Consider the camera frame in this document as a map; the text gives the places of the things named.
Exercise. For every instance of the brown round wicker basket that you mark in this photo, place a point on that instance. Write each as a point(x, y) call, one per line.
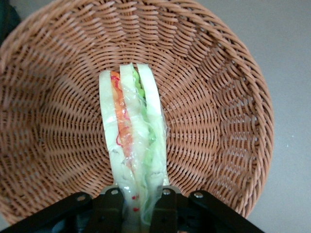
point(194, 72)

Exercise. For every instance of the plastic-wrapped sandwich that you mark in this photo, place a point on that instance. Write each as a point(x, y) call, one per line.
point(131, 145)

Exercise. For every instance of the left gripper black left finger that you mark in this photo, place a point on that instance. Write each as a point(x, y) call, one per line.
point(73, 218)

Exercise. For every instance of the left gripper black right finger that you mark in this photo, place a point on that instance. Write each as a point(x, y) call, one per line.
point(194, 216)

